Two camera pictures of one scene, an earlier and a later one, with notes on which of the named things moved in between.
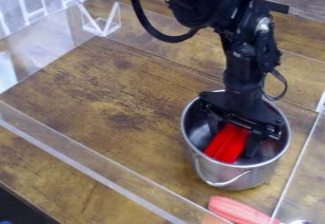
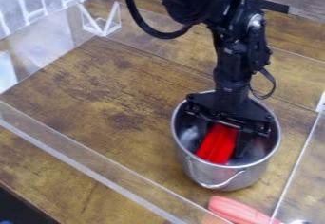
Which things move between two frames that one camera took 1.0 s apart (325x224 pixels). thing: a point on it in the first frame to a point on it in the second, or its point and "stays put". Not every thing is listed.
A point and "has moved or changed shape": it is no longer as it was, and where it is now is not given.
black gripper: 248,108 to 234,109
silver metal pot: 233,177 has moved or changed shape
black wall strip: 277,7 stays put
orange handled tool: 238,214 stays put
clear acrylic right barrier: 302,202 stays put
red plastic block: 228,142 has moved or changed shape
